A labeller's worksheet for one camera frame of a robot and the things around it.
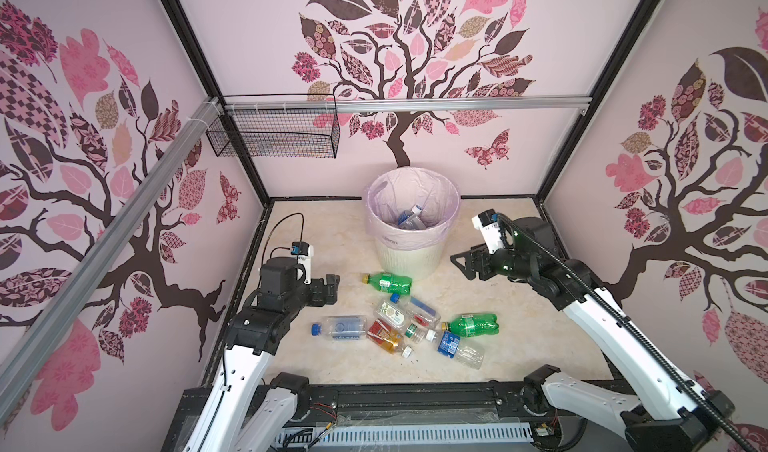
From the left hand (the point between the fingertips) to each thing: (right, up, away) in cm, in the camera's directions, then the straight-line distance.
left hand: (322, 283), depth 73 cm
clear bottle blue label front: (+33, -18, +4) cm, 38 cm away
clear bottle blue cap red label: (+25, -11, +14) cm, 31 cm away
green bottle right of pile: (+40, -13, +8) cm, 43 cm away
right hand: (+36, +9, -2) cm, 37 cm away
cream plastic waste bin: (+24, +8, +6) cm, 26 cm away
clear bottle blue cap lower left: (+4, -14, +8) cm, 17 cm away
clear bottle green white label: (+19, -12, +10) cm, 25 cm away
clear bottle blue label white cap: (+24, +16, +19) cm, 34 cm away
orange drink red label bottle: (+15, -16, +7) cm, 23 cm away
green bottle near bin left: (+17, -3, +17) cm, 24 cm away
